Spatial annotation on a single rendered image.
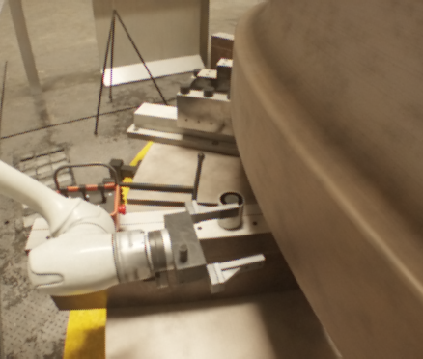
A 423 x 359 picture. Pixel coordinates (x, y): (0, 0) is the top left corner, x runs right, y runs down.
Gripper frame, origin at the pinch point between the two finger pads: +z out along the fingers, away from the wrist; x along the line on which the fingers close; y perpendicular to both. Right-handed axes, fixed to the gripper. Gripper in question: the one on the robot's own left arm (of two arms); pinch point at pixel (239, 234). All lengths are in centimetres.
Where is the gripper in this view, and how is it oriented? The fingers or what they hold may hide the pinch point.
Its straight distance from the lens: 62.1
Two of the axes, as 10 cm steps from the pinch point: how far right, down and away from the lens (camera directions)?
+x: -2.7, -6.1, 7.4
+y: 0.3, -7.8, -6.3
